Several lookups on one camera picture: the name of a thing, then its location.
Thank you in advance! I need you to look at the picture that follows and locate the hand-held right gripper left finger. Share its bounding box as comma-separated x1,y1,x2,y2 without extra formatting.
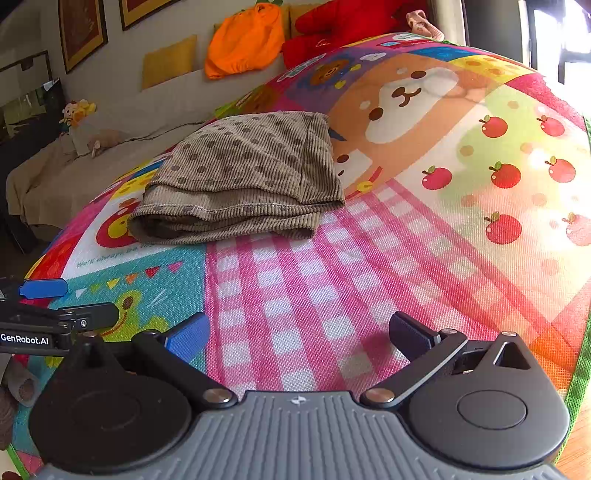
69,313,238,409

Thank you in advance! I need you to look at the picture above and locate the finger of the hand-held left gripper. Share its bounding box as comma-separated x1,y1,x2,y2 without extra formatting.
55,302,120,331
18,278,69,299

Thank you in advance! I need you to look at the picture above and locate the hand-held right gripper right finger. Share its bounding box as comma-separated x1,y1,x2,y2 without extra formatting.
360,312,548,409

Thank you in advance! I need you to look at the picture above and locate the brown corduroy garment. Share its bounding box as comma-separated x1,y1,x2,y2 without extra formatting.
128,111,346,246

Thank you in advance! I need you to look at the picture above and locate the colourful printed play mat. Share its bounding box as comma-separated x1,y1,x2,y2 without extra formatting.
9,32,591,478

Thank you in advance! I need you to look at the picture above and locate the beige sofa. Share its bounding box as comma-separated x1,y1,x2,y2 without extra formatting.
6,28,296,241

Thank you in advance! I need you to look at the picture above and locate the beige plush toy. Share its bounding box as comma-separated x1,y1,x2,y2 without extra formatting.
85,129,132,158

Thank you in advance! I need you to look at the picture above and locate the yellow plush toy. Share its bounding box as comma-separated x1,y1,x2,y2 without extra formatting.
59,99,98,129

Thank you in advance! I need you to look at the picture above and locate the yellow cushion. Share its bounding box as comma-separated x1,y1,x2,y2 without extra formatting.
141,34,198,90
279,4,305,42

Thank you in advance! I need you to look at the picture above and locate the orange pumpkin cushion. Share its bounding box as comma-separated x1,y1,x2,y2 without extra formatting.
204,2,284,80

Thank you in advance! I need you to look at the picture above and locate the pink plush toy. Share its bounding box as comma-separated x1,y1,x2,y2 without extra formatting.
405,9,445,42

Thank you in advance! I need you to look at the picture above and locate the red plush cushion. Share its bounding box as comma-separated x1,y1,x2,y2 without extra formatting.
281,0,411,70

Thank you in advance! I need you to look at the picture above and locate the black window frame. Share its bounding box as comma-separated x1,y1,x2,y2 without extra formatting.
462,0,591,84

